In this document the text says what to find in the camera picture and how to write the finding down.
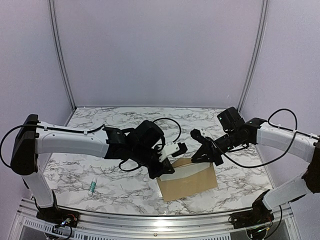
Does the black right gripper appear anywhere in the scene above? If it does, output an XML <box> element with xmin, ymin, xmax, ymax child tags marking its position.
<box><xmin>191</xmin><ymin>129</ymin><xmax>241</xmax><ymax>166</ymax></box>

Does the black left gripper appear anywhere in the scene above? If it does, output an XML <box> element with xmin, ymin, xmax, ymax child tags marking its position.
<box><xmin>131</xmin><ymin>144</ymin><xmax>175</xmax><ymax>180</ymax></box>

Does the cream letter paper sheet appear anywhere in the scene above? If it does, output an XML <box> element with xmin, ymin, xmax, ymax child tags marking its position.
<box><xmin>159</xmin><ymin>162</ymin><xmax>212</xmax><ymax>181</ymax></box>

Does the brown kraft paper envelope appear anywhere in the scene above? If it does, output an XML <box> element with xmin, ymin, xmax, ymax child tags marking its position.
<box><xmin>156</xmin><ymin>158</ymin><xmax>218</xmax><ymax>202</ymax></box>

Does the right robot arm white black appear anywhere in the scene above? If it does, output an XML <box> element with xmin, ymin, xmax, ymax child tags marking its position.
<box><xmin>190</xmin><ymin>118</ymin><xmax>320</xmax><ymax>224</ymax></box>

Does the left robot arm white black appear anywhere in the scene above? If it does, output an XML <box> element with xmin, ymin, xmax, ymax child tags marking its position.
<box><xmin>10</xmin><ymin>114</ymin><xmax>179</xmax><ymax>223</ymax></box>

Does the white green glue stick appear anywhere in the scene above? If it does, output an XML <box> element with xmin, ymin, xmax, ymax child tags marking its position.
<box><xmin>88</xmin><ymin>177</ymin><xmax>97</xmax><ymax>197</ymax></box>

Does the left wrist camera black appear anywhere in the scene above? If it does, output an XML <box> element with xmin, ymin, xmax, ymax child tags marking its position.
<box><xmin>171</xmin><ymin>142</ymin><xmax>188</xmax><ymax>158</ymax></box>

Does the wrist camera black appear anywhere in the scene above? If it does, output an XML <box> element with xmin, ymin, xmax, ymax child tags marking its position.
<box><xmin>171</xmin><ymin>142</ymin><xmax>188</xmax><ymax>158</ymax></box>
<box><xmin>217</xmin><ymin>106</ymin><xmax>245</xmax><ymax>133</ymax></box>

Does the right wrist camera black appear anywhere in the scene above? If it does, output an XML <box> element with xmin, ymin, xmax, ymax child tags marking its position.
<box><xmin>217</xmin><ymin>106</ymin><xmax>245</xmax><ymax>133</ymax></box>

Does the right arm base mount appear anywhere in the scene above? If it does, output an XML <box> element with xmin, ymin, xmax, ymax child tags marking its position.
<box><xmin>228</xmin><ymin>210</ymin><xmax>275</xmax><ymax>229</ymax></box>

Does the aluminium table front rail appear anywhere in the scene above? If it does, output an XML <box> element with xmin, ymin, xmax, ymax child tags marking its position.
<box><xmin>8</xmin><ymin>198</ymin><xmax>301</xmax><ymax>240</ymax></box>

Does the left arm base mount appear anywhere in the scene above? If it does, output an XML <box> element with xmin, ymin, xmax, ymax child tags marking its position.
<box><xmin>34</xmin><ymin>191</ymin><xmax>80</xmax><ymax>228</ymax></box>

